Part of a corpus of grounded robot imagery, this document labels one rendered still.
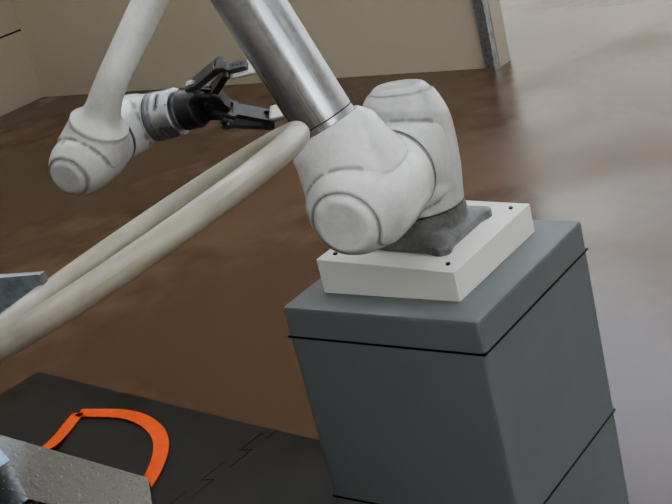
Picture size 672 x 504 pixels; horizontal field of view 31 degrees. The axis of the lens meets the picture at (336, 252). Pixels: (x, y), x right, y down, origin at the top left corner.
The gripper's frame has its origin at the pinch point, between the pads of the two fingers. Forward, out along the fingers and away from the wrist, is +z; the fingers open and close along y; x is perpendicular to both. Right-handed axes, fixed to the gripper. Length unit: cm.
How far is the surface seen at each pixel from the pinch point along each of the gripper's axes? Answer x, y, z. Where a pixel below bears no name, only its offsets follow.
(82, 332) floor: 51, -171, -176
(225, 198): -62, 61, 31
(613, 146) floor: 147, -268, -2
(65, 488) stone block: -69, 1, -33
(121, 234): -47, 35, -2
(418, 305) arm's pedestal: -37.0, -18.4, 18.8
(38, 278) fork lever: -55, 41, -10
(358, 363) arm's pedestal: -42.8, -25.2, 5.0
